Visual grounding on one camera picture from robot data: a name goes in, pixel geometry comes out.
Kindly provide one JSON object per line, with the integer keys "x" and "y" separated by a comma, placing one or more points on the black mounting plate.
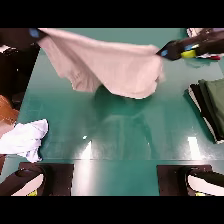
{"x": 170, "y": 180}
{"x": 60, "y": 178}

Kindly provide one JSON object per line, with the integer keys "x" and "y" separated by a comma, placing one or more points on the light blue shirt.
{"x": 23, "y": 138}

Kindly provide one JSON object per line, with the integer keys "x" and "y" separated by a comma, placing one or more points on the pale pink garment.
{"x": 116, "y": 66}

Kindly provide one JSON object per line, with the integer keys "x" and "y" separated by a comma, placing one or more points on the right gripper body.
{"x": 173, "y": 50}

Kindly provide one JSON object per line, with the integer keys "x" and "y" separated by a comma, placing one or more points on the dark green garment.
{"x": 215, "y": 96}

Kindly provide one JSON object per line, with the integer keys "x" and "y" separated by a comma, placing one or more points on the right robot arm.
{"x": 210, "y": 46}

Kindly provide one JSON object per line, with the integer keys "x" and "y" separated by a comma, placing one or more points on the black garment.
{"x": 204, "y": 108}

